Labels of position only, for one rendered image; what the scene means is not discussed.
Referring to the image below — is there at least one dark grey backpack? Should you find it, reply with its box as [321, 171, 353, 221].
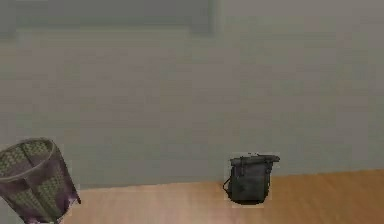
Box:
[222, 153, 281, 206]

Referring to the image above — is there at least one dark mesh waste bin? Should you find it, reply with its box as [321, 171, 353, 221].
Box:
[0, 137, 82, 224]

